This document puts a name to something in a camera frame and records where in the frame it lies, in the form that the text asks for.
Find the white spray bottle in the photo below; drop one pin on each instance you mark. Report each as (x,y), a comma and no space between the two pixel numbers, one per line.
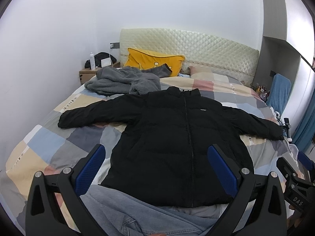
(92,61)

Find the person's blue jeans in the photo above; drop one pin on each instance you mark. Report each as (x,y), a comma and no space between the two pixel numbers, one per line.
(120,214)

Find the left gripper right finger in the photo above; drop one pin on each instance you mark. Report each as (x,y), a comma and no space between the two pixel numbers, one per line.
(258,206)

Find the bottles on side table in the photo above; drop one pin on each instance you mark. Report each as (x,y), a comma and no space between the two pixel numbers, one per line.
(262,92)

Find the blue curtain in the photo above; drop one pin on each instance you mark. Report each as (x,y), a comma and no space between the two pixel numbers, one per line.
(304,133)

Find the black tripod stand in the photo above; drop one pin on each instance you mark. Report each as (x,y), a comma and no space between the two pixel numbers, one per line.
(285,124)

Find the cream quilted headboard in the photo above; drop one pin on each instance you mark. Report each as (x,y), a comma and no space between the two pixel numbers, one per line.
(221,55)

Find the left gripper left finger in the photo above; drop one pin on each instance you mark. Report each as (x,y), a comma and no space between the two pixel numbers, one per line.
(43,214)

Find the pink patterned pillow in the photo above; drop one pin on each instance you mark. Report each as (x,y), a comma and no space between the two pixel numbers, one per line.
(204,73)

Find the grey wall socket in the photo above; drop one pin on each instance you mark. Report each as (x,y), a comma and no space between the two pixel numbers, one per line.
(115,45)

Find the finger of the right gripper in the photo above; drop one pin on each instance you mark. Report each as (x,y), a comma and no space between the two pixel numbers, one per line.
(286,168)
(305,161)

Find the black bag on nightstand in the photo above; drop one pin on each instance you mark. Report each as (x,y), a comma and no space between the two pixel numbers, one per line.
(98,58)

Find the white box on nightstand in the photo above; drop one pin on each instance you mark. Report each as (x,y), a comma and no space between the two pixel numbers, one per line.
(106,62)

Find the black puffer jacket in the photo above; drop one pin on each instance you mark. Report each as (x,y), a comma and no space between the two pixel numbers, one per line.
(161,157)

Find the wooden nightstand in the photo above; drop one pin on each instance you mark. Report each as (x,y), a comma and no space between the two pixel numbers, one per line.
(86,74)

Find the grey wall cabinet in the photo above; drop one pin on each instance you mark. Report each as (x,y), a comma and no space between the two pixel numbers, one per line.
(287,49)

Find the grey fleece garment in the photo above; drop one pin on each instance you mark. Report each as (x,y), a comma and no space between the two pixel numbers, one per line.
(127,80)

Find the blue towel on chair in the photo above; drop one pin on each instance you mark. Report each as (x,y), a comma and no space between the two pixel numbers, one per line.
(279,93)

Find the yellow pillow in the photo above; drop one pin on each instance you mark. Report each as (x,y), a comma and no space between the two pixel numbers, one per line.
(145,59)

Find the patchwork checkered duvet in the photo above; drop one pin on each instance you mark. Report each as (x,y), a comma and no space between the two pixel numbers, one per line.
(49,149)

